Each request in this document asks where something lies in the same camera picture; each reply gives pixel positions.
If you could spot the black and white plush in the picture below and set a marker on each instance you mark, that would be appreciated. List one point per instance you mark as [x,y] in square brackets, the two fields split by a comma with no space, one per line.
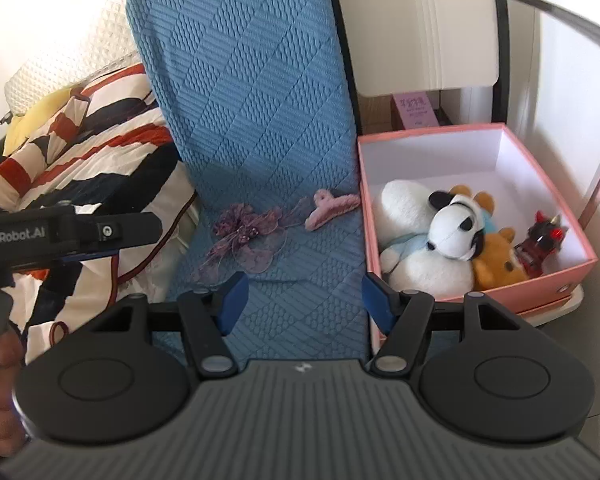
[452,230]

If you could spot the blue textured seat cushion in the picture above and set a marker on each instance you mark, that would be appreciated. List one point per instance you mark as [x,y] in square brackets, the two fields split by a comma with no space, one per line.
[250,85]

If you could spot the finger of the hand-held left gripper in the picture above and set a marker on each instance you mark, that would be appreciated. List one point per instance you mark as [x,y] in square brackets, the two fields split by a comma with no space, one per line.
[110,231]

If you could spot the white waffle pillow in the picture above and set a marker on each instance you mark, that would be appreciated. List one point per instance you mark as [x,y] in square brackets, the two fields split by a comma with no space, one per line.
[95,45]

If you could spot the pink fuzzy hair claw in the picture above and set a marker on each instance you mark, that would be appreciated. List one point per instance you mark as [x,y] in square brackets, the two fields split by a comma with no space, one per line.
[330,210]

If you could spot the striped red navy white blanket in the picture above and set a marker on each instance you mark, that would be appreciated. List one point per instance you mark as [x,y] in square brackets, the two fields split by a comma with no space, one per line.
[105,160]

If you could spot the yellow pillow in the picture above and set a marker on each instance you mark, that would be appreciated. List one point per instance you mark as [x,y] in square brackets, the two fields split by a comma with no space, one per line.
[35,120]

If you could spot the brown bear plush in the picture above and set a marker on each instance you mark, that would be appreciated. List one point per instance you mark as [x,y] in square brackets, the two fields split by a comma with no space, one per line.
[500,265]

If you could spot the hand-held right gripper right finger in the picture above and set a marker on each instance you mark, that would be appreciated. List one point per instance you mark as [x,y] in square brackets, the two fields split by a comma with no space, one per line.
[377,305]

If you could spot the red and black devil toy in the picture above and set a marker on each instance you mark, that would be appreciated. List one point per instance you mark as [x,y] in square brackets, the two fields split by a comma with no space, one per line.
[542,237]

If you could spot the person's left hand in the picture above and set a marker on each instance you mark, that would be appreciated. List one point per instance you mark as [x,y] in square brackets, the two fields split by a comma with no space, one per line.
[5,410]

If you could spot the white chair with black frame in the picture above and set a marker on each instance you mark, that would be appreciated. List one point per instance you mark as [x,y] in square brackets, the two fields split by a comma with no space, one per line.
[420,20]

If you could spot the white and light blue plush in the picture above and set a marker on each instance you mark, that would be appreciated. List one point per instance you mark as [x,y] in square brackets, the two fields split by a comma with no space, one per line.
[405,205]

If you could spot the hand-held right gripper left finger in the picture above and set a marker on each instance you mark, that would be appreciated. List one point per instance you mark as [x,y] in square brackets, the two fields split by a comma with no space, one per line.
[232,305]

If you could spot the pink cardboard box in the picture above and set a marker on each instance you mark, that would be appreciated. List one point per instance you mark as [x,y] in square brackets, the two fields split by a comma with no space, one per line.
[530,290]

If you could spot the purple ribbon bow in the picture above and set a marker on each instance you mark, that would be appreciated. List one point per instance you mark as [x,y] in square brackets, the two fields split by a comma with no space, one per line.
[240,227]

